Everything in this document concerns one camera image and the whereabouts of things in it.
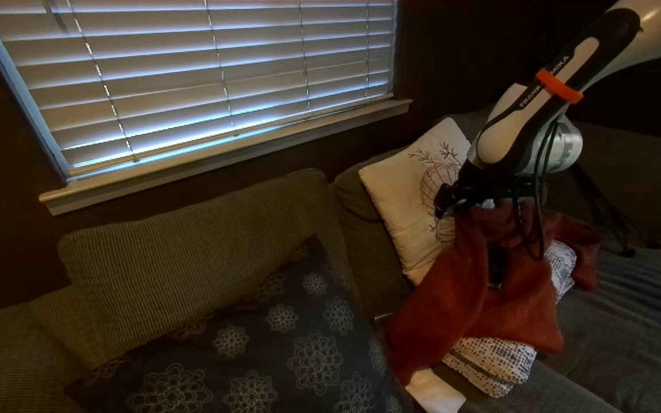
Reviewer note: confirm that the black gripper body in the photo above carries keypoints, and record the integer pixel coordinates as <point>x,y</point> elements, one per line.
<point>482,187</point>

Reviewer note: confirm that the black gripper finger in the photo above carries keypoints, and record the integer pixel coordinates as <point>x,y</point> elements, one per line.
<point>499,267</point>

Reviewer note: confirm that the rust red blanket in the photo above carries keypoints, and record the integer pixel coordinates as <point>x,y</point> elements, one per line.
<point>460,306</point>

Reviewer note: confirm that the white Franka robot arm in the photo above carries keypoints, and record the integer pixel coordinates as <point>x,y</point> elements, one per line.
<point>544,93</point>

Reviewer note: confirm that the white pillow with printed motif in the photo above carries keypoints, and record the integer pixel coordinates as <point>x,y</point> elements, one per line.
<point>402,198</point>

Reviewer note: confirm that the white black-dotted pillow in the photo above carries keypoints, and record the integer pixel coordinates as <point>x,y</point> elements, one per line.
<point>494,364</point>

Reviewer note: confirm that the black tripod stand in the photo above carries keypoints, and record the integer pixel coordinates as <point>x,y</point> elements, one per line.
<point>606,215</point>

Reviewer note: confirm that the grey sofa back cushion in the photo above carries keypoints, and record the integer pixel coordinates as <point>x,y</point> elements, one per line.
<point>367,244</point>

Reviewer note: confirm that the white patterned cloth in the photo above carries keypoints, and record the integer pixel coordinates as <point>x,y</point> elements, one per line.
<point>434,390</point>

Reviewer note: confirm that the grey-green fabric sofa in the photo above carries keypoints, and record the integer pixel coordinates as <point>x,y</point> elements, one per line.
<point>636,335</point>

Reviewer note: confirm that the dark floral patterned pillow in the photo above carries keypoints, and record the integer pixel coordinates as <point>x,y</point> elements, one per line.
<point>286,351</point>

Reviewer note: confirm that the wooden window sill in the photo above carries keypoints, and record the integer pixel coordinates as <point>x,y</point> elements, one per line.
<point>217,158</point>

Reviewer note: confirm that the plain green sofa back cushion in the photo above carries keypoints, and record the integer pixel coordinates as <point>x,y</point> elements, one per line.
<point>193,260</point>

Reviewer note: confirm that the white window blinds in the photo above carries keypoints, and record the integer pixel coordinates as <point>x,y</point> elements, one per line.
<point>193,77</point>

